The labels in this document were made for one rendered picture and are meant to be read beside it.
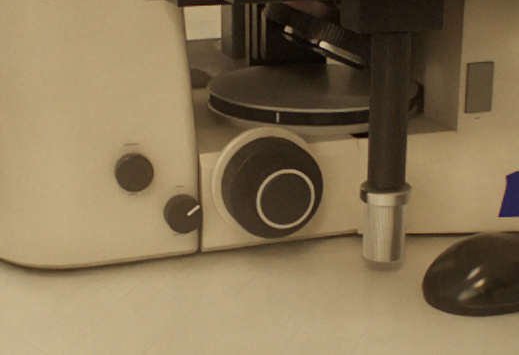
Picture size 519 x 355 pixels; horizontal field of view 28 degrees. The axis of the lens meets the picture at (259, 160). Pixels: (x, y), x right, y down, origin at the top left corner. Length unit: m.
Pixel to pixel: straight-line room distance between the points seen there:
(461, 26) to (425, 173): 0.10
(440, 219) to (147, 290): 0.21
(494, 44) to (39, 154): 0.32
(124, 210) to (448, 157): 0.23
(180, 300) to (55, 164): 0.11
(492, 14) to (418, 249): 0.17
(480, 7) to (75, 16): 0.28
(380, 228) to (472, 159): 0.11
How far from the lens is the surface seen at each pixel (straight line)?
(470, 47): 0.73
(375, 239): 0.66
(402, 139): 0.65
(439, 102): 0.76
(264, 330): 0.60
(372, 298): 0.64
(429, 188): 0.73
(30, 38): 0.64
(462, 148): 0.74
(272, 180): 0.64
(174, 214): 0.67
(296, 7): 0.76
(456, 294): 0.62
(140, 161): 0.65
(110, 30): 0.64
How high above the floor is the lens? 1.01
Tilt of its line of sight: 17 degrees down
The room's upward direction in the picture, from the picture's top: straight up
